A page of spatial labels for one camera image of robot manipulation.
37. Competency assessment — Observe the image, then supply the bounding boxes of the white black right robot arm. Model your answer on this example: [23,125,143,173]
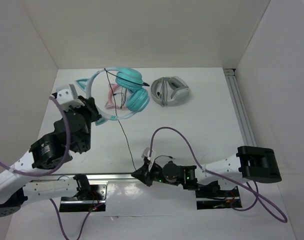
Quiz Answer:
[131,145,282,196]

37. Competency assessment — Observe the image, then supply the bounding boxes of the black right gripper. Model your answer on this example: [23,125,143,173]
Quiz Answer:
[131,160,180,186]

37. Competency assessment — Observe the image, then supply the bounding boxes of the teal cat-ear headphones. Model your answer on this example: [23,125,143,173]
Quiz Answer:
[75,67,150,126]

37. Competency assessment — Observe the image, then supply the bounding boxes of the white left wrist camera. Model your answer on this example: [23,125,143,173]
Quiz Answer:
[52,84,85,112]

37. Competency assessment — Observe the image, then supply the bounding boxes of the pink blue cat-ear headphones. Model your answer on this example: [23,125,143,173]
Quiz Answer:
[104,83,132,111]

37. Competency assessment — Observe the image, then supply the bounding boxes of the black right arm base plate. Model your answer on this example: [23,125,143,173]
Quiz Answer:
[195,186,243,210]

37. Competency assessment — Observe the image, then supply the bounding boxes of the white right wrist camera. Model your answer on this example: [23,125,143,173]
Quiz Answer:
[141,147,157,172]

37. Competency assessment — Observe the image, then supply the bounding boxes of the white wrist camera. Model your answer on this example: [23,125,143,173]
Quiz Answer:
[141,147,157,172]
[52,84,85,112]

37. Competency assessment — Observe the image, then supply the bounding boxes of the aluminium rail at right wall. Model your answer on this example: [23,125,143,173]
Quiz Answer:
[223,68,258,147]

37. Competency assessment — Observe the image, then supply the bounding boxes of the black headphone audio cable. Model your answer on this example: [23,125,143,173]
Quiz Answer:
[103,67,174,171]

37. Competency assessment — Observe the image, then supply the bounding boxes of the aluminium rail at table front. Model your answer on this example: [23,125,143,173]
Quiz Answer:
[33,173,138,182]

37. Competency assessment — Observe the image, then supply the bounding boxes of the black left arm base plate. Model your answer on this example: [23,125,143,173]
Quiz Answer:
[59,182,108,213]

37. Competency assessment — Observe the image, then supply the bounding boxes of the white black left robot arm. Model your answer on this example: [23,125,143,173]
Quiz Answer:
[0,96,102,218]

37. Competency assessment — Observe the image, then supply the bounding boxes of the grey white headphones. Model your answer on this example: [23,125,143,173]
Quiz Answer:
[150,76,191,107]

